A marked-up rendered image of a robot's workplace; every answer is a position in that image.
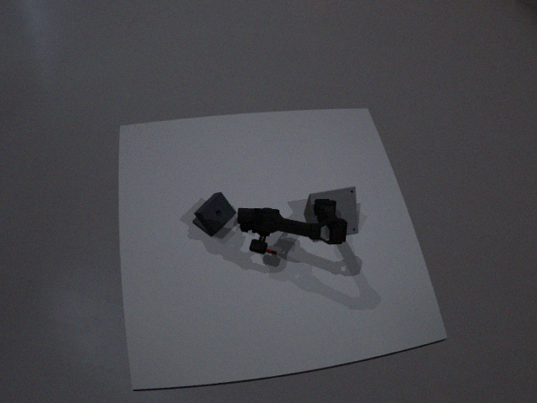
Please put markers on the dark grey sloped panel with hole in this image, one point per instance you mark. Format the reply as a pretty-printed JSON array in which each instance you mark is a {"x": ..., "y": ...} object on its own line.
[{"x": 213, "y": 214}]

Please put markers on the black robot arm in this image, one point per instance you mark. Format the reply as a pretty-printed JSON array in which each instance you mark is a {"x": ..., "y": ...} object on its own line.
[{"x": 268, "y": 220}]

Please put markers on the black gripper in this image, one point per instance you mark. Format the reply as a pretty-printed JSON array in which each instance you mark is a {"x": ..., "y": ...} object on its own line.
[{"x": 259, "y": 246}]

